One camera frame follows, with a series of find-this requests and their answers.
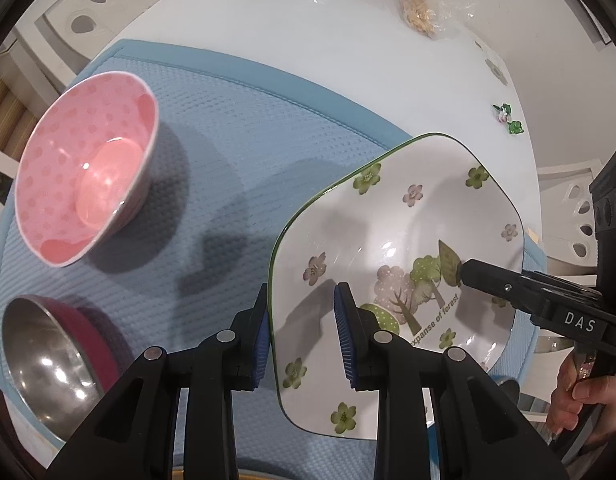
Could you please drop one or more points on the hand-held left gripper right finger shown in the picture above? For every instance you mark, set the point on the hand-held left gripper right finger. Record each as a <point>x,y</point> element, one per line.
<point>344,330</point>

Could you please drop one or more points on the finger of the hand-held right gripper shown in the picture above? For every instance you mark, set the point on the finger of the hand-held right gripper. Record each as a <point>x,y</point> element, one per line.
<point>493,282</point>

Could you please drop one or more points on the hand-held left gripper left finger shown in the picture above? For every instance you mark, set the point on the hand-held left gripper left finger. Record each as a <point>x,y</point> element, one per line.
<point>262,355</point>

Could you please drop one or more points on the hexagonal tree print plate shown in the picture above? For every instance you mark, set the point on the hexagonal tree print plate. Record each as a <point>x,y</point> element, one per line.
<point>413,220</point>

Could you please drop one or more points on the magenta steel bowl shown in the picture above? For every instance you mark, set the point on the magenta steel bowl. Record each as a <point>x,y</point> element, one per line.
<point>42,370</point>

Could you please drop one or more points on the pink polka dot bowl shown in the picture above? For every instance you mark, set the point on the pink polka dot bowl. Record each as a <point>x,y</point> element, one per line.
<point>87,160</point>

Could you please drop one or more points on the person's right hand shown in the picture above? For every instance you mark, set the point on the person's right hand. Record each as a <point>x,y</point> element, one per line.
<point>588,400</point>

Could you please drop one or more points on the green flower trinket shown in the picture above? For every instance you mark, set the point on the green flower trinket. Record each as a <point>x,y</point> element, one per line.
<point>513,126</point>

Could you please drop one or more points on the blue waffle placemat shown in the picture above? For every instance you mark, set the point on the blue waffle placemat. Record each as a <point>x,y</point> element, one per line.
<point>237,135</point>

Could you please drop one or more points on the clear plastic snack bag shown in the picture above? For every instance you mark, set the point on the clear plastic snack bag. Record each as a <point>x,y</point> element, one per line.
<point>423,10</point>

